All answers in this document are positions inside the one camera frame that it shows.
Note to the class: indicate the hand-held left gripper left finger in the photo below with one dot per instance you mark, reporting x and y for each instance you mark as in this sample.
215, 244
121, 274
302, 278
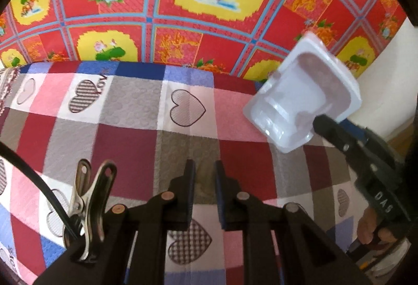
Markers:
192, 193

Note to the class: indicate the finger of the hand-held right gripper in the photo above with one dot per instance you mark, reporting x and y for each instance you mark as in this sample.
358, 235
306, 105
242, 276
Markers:
362, 133
339, 138

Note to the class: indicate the metal spring clip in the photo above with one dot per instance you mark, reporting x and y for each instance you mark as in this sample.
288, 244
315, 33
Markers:
88, 200

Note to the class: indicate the person's right forearm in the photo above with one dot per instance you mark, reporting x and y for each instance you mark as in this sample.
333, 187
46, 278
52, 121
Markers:
388, 255

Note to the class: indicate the white plastic tray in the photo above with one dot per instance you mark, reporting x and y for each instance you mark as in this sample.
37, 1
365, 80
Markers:
303, 92

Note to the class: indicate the red floral wall cloth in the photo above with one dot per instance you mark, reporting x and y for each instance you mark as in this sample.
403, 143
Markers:
196, 10

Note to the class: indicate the person's right hand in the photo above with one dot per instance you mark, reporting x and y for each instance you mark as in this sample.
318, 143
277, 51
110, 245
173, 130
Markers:
367, 228

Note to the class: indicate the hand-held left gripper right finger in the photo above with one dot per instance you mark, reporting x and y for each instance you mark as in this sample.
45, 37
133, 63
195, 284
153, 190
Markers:
219, 196

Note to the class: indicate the checkered heart blanket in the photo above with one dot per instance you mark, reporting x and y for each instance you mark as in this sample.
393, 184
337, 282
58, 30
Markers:
130, 128

